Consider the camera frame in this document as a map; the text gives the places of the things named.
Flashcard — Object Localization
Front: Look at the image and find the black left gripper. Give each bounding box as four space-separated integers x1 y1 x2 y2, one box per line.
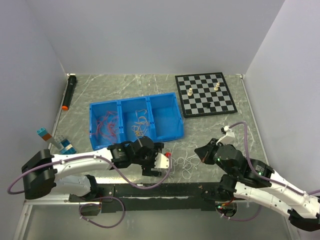
132 143 165 176

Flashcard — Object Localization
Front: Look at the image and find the yellow wire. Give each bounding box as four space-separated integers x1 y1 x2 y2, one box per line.
131 107 151 138

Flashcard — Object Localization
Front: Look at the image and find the white wire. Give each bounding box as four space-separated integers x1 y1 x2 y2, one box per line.
169 144 202 181

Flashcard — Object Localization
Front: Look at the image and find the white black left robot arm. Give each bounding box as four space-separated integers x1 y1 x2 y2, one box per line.
21 136 170 201

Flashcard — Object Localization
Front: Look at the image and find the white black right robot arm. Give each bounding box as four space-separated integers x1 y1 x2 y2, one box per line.
194 138 320 232

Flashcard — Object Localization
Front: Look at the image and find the blue middle plastic bin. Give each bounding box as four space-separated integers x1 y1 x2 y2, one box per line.
118 97 152 142

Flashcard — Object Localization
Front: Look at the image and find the blue plastic bin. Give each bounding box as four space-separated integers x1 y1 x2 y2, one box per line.
89 100 121 151
118 97 152 142
146 92 184 142

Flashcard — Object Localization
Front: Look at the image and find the blue right plastic bin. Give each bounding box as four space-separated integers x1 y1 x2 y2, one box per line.
146 92 184 142

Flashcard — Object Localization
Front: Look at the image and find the blue left plastic bin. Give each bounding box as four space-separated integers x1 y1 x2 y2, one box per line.
89 100 121 151

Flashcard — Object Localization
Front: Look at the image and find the black chess piece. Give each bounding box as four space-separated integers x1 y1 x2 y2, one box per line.
203 102 211 109

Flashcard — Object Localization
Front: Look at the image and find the black grey chessboard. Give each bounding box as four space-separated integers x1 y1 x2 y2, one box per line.
175 72 238 118

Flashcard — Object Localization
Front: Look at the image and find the cream chess piece left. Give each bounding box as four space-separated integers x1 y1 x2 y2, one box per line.
187 88 193 97

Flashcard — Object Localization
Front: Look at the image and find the cream chess piece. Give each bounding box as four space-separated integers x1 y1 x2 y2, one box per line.
187 88 193 97
214 82 220 92

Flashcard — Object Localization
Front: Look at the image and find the cream chess piece right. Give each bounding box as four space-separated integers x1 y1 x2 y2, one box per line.
214 82 220 92

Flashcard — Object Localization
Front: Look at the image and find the toy brick tower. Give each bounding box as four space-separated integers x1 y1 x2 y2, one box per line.
37 127 77 155

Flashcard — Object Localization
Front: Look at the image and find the black marker orange cap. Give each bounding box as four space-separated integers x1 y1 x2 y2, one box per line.
61 75 78 111

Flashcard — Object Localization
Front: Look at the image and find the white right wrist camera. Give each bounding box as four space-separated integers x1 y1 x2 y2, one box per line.
216 125 236 145

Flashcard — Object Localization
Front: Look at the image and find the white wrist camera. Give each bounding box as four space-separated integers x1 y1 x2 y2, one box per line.
154 152 172 169
216 125 236 145

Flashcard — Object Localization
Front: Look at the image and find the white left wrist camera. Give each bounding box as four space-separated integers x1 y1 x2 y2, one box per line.
154 152 172 169

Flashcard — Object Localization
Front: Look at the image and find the purple left robot cable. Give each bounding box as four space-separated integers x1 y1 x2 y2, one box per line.
7 154 173 195

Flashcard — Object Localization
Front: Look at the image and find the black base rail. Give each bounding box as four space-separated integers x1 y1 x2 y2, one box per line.
68 182 235 213

